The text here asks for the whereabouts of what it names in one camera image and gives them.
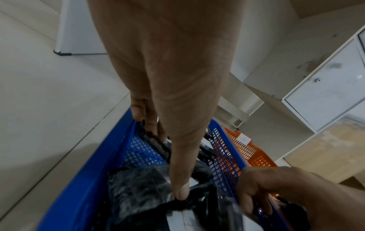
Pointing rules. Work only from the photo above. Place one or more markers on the orange plastic basket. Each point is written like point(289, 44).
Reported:
point(259, 158)

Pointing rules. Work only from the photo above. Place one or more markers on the blue plastic basket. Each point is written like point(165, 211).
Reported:
point(85, 191)

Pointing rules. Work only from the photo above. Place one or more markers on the brown cardboard box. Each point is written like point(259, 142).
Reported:
point(328, 153)

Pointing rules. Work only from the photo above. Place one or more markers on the white desk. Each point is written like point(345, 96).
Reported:
point(271, 45)

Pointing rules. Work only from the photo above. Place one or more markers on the white cabinet door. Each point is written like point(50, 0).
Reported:
point(328, 90)

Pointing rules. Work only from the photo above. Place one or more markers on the person's right hand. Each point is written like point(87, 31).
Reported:
point(299, 191)

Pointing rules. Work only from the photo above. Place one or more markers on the person's left hand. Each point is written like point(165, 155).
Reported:
point(176, 56)

